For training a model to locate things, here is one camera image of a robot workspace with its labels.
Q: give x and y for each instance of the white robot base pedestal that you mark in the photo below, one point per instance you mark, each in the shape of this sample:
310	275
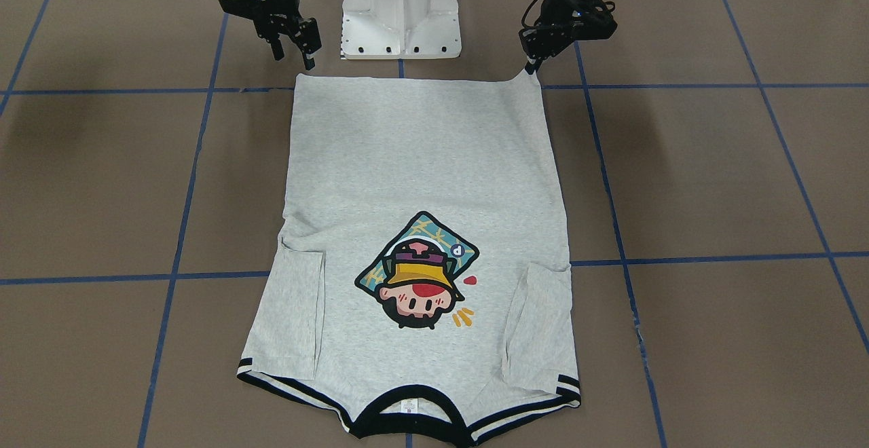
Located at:
400	29

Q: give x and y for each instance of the grey cartoon print t-shirt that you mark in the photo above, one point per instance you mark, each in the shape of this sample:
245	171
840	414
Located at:
422	280

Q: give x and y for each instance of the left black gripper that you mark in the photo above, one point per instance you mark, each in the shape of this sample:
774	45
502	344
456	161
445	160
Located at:
561	5

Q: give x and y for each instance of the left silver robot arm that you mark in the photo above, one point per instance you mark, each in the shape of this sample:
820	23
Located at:
548	27

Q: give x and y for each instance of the blue tape grid lines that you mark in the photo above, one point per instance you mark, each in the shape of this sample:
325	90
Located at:
657	240

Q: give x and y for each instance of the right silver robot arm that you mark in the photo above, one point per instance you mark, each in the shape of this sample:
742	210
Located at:
273	19

